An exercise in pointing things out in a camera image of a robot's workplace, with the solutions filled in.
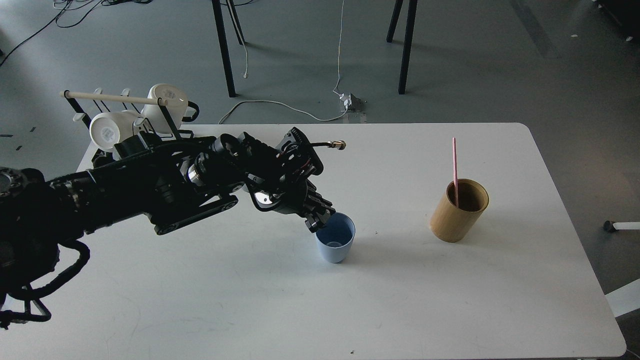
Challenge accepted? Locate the floor power socket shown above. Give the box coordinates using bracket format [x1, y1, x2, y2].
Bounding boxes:
[339, 92, 365, 113]

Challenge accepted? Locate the light blue plastic cup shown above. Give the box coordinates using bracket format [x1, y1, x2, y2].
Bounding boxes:
[315, 212, 356, 264]

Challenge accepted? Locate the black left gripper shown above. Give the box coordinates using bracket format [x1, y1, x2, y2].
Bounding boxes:
[248, 174, 336, 233]

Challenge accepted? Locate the white mug lower left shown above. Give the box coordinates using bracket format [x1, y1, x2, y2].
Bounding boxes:
[89, 110, 144, 153]

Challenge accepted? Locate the white hanging cable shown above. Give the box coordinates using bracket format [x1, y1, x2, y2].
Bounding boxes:
[226, 0, 250, 79]

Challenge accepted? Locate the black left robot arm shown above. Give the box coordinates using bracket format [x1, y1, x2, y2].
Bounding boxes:
[0, 127, 336, 330]

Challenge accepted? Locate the bamboo cylinder holder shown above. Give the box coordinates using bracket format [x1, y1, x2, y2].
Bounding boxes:
[429, 178, 490, 243]

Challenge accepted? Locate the black table leg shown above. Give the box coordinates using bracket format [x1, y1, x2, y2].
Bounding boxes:
[211, 0, 238, 98]
[385, 0, 418, 95]

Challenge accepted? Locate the white floor cable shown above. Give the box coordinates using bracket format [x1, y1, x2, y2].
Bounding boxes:
[218, 0, 349, 125]

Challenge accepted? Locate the black wire mug rack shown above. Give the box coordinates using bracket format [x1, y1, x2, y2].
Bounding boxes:
[59, 83, 200, 158]

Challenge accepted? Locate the black table leg right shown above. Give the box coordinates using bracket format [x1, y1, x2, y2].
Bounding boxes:
[385, 0, 418, 95]

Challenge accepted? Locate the white mug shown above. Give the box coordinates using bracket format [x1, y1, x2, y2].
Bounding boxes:
[141, 83, 200, 134]
[89, 110, 144, 153]

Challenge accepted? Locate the black table leg left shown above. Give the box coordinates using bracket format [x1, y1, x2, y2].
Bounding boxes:
[211, 0, 238, 98]

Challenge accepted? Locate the white mug upper right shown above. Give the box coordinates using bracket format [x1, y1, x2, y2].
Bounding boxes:
[141, 83, 200, 134]

